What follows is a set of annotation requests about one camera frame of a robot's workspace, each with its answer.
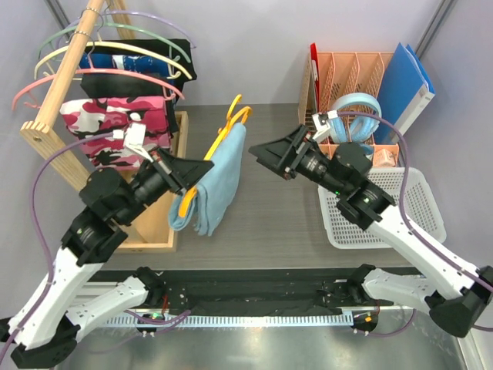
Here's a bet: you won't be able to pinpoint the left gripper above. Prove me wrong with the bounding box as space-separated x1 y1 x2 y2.
116 146 213 225

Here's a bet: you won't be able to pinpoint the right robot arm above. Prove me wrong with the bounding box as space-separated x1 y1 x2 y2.
249 125 492 338

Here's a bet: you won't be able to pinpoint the green plastic hanger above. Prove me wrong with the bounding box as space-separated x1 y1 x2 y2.
38 22 192 62

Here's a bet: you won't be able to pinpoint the cream plastic hanger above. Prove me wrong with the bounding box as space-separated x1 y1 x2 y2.
34 41 192 79

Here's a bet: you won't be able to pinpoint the purple plastic hanger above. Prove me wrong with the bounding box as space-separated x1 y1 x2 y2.
67 9 197 49

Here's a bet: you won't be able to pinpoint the white plastic basket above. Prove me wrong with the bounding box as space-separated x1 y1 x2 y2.
317 167 447 250

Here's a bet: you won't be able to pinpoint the pink camouflage trousers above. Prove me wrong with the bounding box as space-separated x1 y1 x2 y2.
60 96 171 171

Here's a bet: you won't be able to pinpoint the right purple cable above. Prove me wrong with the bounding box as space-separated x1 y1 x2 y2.
334 109 493 340

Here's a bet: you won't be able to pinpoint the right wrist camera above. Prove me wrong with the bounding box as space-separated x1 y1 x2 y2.
312 110 338 143

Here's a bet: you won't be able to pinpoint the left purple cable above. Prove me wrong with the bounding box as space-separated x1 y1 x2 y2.
0 130 193 358

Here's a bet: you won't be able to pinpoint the pink plastic hanger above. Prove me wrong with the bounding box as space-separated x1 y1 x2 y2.
11 68 186 111

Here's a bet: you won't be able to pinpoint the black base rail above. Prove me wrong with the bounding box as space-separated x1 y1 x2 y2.
160 268 376 317

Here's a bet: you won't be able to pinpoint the red folder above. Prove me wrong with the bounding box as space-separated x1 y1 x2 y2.
310 42 320 112

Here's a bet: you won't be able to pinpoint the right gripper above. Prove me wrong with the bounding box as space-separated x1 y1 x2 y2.
249 123 347 197

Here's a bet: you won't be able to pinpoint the light blue headphones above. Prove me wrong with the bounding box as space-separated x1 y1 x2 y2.
329 92 382 144

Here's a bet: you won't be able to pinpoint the orange plastic hanger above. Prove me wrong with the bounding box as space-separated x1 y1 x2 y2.
178 94 253 218

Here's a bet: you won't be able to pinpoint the wooden clothes rack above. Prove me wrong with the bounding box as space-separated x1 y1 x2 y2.
20 0 177 253

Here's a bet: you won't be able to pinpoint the purple cable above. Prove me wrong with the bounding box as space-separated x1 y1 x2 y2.
334 109 493 340
0 130 193 358

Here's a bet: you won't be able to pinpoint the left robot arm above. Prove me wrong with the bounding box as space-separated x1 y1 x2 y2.
1 147 213 369

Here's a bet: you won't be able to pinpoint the light blue trousers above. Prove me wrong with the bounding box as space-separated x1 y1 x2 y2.
168 123 247 236

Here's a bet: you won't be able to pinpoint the orange desk file organizer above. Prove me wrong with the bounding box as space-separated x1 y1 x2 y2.
297 51 399 166

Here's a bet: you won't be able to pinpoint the dark grey trousers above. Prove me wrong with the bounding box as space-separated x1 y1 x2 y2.
81 74 178 137

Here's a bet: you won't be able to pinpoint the blue folder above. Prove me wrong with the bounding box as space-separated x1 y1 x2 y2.
377 43 435 134

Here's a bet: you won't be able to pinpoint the black trousers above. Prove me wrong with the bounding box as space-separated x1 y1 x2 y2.
90 39 197 80

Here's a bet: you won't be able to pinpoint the blue patterned trousers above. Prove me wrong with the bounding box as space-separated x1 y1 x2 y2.
79 53 182 79

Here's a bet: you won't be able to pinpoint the white slotted cable duct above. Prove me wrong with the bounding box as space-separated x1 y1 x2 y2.
107 312 354 329

